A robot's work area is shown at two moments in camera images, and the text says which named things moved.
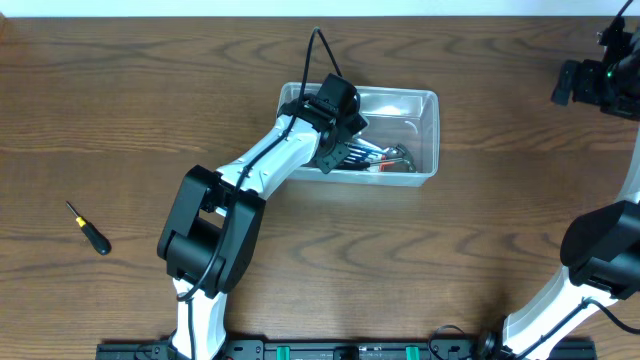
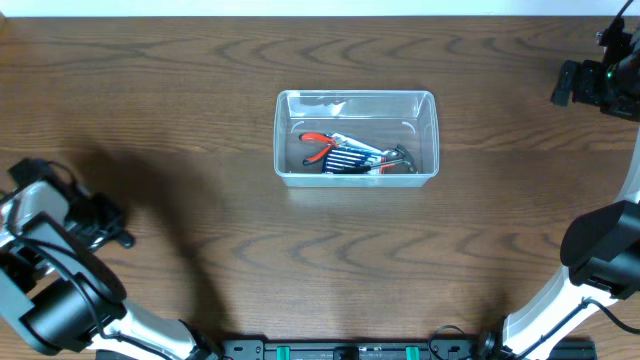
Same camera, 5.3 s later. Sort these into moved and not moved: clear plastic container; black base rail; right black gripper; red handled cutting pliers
Moved: red handled cutting pliers
Not moved: black base rail; right black gripper; clear plastic container
